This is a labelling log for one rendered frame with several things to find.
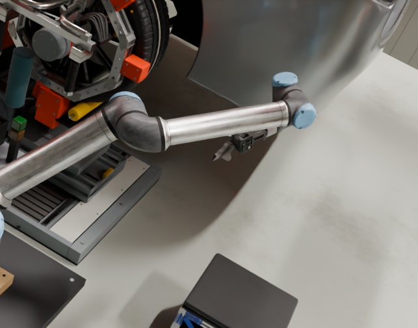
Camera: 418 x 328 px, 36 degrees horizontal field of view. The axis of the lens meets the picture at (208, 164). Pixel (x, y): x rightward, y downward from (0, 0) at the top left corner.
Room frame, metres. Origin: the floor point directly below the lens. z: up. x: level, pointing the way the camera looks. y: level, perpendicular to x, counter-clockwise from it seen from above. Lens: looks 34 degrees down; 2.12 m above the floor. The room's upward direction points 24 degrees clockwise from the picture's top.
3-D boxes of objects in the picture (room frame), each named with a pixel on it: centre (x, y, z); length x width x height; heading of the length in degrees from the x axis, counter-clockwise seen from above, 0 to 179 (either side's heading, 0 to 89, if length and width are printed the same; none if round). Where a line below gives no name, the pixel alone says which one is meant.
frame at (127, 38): (2.35, 0.74, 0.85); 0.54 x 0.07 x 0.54; 81
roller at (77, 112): (2.43, 0.61, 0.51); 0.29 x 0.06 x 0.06; 171
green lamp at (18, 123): (1.93, 0.72, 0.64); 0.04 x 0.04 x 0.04; 81
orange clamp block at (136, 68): (2.31, 0.43, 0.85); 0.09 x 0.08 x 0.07; 81
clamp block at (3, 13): (2.18, 0.94, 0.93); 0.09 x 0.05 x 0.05; 171
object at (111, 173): (2.51, 0.67, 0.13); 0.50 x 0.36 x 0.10; 81
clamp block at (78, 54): (2.12, 0.61, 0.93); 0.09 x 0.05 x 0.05; 171
